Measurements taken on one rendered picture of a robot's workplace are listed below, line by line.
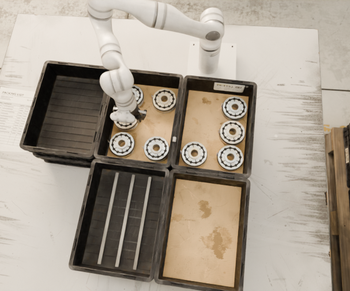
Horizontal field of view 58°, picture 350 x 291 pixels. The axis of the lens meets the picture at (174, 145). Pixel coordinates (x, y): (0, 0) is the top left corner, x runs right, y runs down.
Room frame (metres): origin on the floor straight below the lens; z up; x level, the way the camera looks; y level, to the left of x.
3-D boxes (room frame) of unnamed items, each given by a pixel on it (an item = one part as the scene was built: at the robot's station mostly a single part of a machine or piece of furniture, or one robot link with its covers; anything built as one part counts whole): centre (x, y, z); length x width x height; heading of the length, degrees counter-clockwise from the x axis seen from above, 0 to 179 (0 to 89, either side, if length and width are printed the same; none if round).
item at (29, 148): (0.59, 0.41, 0.92); 0.40 x 0.30 x 0.02; 165
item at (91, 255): (0.13, 0.22, 0.87); 0.40 x 0.30 x 0.11; 165
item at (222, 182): (0.05, -0.07, 0.87); 0.40 x 0.30 x 0.11; 165
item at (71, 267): (0.13, 0.22, 0.92); 0.40 x 0.30 x 0.02; 165
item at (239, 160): (0.31, -0.21, 0.86); 0.10 x 0.10 x 0.01
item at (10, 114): (0.68, 0.77, 0.70); 0.33 x 0.23 x 0.01; 168
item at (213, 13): (0.80, -0.20, 1.01); 0.09 x 0.09 x 0.17; 84
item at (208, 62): (0.80, -0.20, 0.85); 0.09 x 0.09 x 0.17; 89
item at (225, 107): (0.53, -0.27, 0.86); 0.10 x 0.10 x 0.01
